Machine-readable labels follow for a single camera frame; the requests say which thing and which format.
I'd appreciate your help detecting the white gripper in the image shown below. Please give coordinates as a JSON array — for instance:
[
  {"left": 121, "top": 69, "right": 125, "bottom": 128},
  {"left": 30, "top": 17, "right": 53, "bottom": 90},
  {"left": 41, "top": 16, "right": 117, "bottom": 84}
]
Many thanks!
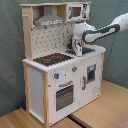
[{"left": 72, "top": 21, "right": 89, "bottom": 56}]

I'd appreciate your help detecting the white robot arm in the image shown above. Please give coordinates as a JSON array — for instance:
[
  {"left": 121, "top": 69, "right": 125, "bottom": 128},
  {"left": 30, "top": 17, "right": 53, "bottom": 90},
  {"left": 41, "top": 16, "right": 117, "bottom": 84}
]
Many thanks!
[{"left": 72, "top": 13, "right": 128, "bottom": 56}]

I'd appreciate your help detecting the wooden toy kitchen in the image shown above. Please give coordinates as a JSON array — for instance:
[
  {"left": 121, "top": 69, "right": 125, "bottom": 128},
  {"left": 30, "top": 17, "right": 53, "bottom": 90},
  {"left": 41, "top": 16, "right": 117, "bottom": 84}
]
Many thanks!
[{"left": 22, "top": 2, "right": 105, "bottom": 127}]

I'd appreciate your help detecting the toy microwave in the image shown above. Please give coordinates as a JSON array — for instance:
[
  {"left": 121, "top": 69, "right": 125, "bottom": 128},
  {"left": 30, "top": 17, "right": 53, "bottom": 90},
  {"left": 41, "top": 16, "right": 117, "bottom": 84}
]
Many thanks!
[{"left": 67, "top": 3, "right": 90, "bottom": 21}]

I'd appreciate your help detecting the grey toy sink basin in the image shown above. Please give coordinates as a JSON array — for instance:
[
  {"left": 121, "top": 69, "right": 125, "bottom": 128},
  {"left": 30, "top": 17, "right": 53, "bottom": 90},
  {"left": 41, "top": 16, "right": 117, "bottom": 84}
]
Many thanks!
[{"left": 65, "top": 47, "right": 95, "bottom": 55}]

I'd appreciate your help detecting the grey toy range hood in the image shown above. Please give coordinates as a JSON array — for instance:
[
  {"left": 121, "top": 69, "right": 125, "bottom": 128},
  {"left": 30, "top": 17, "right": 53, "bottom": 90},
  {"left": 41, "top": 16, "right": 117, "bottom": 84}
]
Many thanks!
[{"left": 35, "top": 6, "right": 64, "bottom": 27}]

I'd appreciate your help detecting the black toy stovetop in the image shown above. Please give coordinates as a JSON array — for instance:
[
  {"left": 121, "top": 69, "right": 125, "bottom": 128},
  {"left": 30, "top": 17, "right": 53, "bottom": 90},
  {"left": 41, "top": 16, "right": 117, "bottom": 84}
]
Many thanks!
[{"left": 34, "top": 53, "right": 71, "bottom": 66}]

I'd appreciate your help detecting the right red stove knob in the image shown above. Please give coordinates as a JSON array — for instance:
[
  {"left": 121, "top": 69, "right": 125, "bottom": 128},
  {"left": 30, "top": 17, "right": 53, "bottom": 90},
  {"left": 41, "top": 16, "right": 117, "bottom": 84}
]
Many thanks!
[{"left": 72, "top": 66, "right": 78, "bottom": 72}]

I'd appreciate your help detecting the red stove knob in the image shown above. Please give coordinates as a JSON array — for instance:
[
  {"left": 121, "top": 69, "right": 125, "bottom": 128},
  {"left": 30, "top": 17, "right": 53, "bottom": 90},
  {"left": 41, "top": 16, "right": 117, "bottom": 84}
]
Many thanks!
[
  {"left": 54, "top": 73, "right": 60, "bottom": 79},
  {"left": 72, "top": 66, "right": 78, "bottom": 72}
]

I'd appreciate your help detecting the white cabinet door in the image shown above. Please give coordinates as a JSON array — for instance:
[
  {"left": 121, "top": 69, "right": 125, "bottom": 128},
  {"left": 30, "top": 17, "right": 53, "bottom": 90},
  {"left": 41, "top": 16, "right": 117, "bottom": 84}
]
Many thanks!
[{"left": 80, "top": 55, "right": 102, "bottom": 106}]

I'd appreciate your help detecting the left red stove knob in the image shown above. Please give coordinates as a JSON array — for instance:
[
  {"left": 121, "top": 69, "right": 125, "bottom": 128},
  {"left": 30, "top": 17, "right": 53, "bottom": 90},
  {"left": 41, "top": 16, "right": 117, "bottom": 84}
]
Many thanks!
[{"left": 54, "top": 73, "right": 60, "bottom": 79}]

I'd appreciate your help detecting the toy oven door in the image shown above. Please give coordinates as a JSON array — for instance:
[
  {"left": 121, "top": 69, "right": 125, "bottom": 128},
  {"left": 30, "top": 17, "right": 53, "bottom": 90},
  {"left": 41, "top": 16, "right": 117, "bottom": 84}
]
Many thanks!
[{"left": 56, "top": 81, "right": 74, "bottom": 111}]

